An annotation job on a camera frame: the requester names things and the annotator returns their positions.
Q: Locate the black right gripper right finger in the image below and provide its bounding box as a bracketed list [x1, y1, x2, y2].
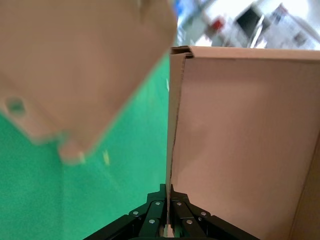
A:
[169, 184, 258, 240]

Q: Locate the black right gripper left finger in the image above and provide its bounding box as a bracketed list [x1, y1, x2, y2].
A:
[82, 183, 168, 240]

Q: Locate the brown cardboard mailer box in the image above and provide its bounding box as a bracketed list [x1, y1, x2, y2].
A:
[0, 0, 320, 240]

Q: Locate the blurred cardboard flap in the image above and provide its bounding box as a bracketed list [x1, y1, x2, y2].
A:
[0, 49, 171, 240]

